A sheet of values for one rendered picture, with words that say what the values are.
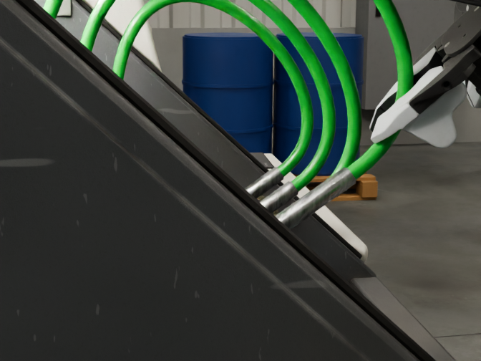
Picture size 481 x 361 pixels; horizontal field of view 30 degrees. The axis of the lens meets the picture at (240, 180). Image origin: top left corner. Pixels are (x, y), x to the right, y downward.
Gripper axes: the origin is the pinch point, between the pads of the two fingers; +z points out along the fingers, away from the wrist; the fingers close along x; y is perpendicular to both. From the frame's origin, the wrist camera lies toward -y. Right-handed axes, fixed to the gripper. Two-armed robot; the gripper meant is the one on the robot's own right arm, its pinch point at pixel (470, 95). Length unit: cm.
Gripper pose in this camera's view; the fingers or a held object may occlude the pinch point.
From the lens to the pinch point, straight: 97.9
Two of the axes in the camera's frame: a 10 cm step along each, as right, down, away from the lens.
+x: -1.5, -2.1, 9.7
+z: -0.1, 9.8, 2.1
